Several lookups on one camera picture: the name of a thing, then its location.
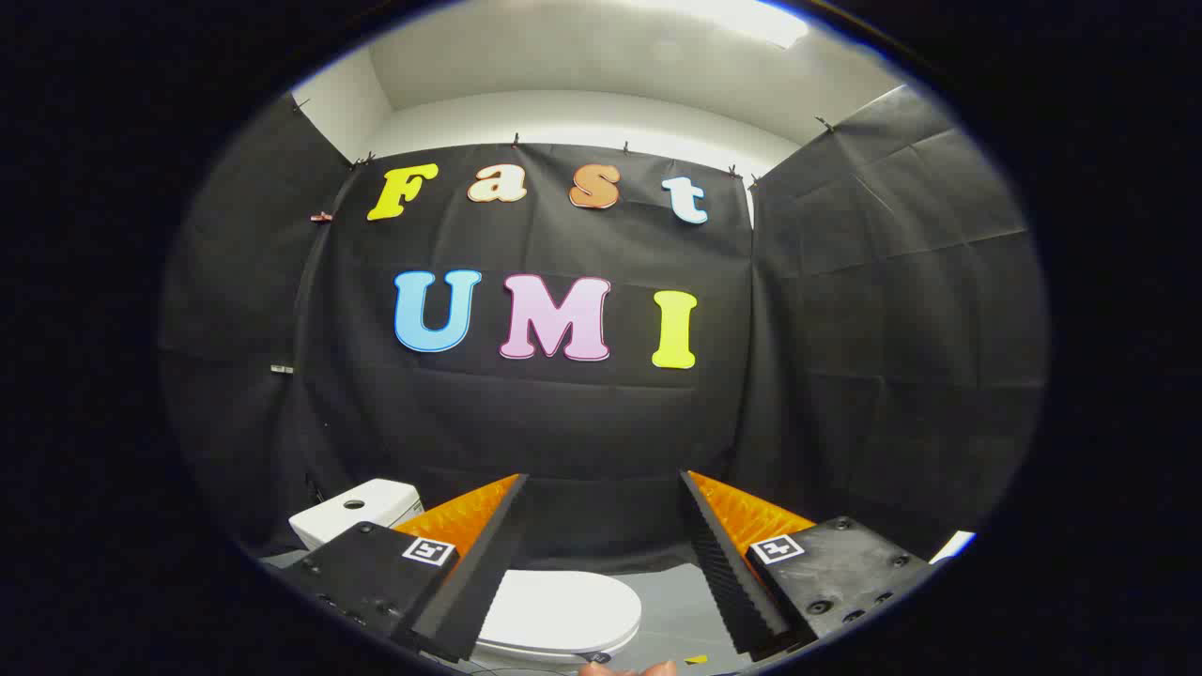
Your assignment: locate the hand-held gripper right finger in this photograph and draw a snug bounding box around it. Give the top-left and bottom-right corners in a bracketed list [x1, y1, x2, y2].
[678, 469, 932, 658]

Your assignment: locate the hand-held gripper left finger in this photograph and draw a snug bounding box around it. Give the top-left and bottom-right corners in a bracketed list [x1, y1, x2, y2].
[280, 473, 530, 664]

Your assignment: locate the black backdrop cloth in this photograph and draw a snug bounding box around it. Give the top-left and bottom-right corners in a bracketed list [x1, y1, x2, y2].
[160, 84, 1048, 576]

